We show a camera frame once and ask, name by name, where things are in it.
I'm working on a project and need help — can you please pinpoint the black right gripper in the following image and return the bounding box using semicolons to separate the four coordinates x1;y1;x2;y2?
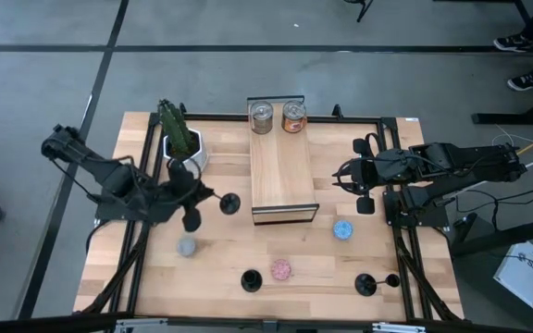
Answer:
332;137;409;216

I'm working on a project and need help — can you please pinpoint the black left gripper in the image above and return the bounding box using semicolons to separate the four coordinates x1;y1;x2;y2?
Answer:
159;159;216;233

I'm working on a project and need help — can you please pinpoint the black candle stick holder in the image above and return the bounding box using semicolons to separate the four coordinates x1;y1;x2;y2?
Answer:
240;268;264;294
353;272;402;298
211;191;242;216

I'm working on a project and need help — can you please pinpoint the blue patterned candle tin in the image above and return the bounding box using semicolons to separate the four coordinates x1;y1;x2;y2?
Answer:
332;219;354;241

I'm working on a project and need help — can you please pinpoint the orange candle can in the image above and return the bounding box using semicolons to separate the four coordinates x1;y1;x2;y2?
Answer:
281;99;308;135

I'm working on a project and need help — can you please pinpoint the silver candle can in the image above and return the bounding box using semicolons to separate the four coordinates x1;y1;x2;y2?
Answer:
249;100;275;136

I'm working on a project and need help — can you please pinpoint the pink patterned candle tin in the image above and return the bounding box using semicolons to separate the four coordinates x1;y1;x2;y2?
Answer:
269;258;293;282

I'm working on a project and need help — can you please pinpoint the grey round candle tin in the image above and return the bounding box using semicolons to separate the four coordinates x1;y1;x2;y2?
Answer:
176;236;198;258

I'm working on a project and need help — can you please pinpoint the white faceted plant pot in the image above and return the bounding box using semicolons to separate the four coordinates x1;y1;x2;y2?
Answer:
162;128;211;179

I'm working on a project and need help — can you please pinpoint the green cactus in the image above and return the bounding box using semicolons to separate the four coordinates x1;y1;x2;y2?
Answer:
156;98;194;157

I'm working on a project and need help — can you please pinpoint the black stand base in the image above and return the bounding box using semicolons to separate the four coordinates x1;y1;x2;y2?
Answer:
449;212;533;260

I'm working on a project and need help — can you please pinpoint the black chair leg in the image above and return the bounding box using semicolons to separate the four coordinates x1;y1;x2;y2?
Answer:
343;0;375;23

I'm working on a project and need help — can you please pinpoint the black desk foot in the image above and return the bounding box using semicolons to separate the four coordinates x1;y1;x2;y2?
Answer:
471;87;533;126

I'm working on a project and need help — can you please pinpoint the white printed paper box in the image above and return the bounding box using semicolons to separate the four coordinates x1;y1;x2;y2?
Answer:
492;240;533;310

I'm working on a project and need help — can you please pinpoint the person's shoe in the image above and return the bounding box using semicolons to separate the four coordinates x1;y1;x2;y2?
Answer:
506;68;533;93
492;35;533;53

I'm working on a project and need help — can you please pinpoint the black crossbar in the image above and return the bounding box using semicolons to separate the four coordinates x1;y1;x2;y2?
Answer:
0;312;533;333

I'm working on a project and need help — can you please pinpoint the wooden shelf riser black frame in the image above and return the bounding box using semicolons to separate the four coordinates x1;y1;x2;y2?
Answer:
246;95;320;227

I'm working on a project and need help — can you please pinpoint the black aluminium table frame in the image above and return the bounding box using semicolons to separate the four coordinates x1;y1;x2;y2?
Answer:
79;102;465;324

